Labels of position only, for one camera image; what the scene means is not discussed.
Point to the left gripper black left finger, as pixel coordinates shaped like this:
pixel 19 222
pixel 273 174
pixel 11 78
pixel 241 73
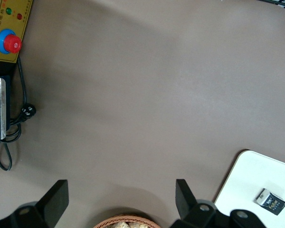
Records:
pixel 54 202

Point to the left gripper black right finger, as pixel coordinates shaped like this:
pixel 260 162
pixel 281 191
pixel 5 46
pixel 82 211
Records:
pixel 184 199

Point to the cream plastic tray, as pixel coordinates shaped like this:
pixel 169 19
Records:
pixel 251 171

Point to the clear wrapped snack packet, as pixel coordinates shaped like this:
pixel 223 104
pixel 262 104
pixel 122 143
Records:
pixel 137 225
pixel 116 225

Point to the round wicker basket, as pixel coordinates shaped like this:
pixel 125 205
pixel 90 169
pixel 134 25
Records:
pixel 123 216

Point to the small black snack box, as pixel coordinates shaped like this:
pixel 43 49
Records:
pixel 272 203

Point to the silver metal bar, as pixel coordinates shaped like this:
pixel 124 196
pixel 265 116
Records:
pixel 0 107

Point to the black machine base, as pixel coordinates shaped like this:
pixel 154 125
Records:
pixel 0 69

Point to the red emergency stop button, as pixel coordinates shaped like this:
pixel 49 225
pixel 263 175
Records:
pixel 11 43

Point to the yellow control box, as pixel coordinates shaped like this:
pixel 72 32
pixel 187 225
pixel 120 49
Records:
pixel 14 14

